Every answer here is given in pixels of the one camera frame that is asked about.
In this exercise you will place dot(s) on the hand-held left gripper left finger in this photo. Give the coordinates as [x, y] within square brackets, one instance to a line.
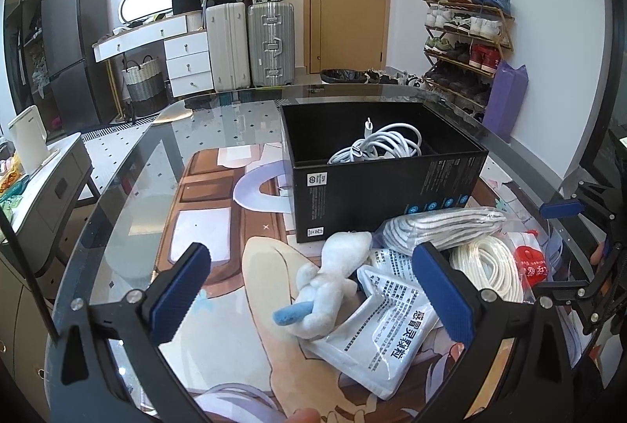
[180, 293]

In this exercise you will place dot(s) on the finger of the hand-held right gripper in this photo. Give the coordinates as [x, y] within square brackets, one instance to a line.
[563, 292]
[563, 209]

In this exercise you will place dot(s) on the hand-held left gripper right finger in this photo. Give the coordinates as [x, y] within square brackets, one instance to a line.
[443, 293]

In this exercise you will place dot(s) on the white medicine packet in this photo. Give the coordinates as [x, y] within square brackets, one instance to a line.
[392, 260]
[387, 340]

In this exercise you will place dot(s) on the black cardboard box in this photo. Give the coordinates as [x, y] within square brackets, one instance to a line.
[392, 188]

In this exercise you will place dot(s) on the white plush toy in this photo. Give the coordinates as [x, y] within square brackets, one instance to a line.
[323, 286]

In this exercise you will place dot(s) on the person's left hand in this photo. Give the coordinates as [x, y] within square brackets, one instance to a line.
[302, 416]

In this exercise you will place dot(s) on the printed table mat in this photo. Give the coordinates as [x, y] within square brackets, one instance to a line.
[210, 227]

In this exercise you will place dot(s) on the purple bag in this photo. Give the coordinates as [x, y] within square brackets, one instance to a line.
[504, 102]

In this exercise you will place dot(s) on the grey side cabinet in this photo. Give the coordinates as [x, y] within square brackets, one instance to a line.
[49, 207]

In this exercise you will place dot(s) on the shoe rack with shoes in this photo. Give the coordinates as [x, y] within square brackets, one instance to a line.
[465, 46]

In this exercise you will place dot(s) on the colourful snack packets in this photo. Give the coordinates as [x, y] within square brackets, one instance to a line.
[11, 180]

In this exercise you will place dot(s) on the woven laundry basket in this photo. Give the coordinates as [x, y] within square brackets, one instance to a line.
[144, 85]

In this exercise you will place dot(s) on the pile of shoes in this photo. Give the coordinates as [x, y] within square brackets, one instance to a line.
[397, 78]

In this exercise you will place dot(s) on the white kettle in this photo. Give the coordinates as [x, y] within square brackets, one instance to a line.
[28, 141]

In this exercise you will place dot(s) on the white dresser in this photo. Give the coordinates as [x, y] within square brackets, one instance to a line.
[183, 56]

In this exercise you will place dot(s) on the trash bin with black liner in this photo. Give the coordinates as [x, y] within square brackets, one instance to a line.
[343, 75]

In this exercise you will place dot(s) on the white suitcase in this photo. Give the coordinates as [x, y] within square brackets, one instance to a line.
[226, 46]

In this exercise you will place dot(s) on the silver suitcase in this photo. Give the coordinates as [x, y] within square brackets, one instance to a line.
[269, 43]

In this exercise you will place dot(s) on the dark grey fridge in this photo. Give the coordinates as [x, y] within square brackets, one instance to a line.
[73, 46]

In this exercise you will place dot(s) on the oval mirror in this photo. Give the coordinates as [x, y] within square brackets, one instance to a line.
[149, 2]

